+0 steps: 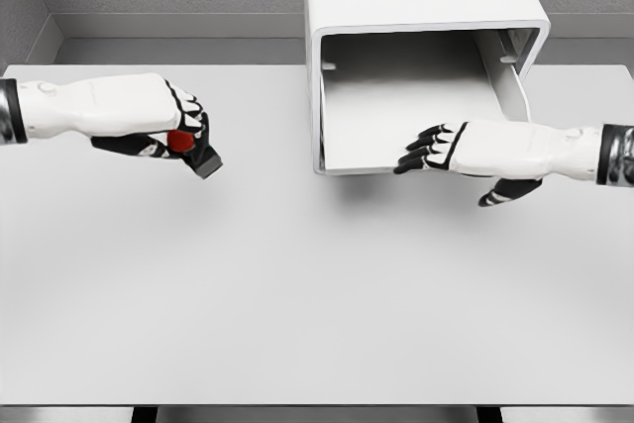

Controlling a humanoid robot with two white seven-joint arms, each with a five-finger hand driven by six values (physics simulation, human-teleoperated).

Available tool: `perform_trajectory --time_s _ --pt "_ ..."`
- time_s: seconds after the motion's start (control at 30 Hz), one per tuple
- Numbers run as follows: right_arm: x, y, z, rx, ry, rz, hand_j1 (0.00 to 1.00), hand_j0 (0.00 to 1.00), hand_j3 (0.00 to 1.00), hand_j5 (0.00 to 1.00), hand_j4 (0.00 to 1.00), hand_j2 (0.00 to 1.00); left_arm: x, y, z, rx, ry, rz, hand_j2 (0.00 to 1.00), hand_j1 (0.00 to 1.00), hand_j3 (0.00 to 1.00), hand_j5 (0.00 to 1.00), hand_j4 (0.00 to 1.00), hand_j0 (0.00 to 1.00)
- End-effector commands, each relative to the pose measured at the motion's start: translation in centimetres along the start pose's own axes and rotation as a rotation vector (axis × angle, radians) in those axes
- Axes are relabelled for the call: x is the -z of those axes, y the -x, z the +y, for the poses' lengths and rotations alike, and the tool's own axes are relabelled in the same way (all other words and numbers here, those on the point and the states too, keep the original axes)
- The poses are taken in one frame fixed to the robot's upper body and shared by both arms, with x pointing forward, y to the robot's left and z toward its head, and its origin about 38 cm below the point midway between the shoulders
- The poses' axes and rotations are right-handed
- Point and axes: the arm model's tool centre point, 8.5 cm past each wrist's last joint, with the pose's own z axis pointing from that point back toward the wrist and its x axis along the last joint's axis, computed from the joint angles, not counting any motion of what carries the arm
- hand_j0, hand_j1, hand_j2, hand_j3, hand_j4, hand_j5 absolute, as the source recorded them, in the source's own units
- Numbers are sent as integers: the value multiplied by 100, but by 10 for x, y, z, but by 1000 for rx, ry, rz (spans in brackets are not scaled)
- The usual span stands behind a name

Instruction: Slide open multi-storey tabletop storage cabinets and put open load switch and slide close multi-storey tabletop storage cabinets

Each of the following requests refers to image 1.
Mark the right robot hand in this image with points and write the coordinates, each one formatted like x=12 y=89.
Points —
x=495 y=145

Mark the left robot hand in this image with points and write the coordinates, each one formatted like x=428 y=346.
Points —
x=134 y=103

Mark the load switch with red knob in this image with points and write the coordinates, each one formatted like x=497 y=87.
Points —
x=190 y=148

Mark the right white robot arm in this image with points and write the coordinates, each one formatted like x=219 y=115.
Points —
x=594 y=153

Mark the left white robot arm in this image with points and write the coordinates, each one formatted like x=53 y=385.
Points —
x=37 y=108

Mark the white tabletop storage cabinet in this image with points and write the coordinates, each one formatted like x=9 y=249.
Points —
x=421 y=7

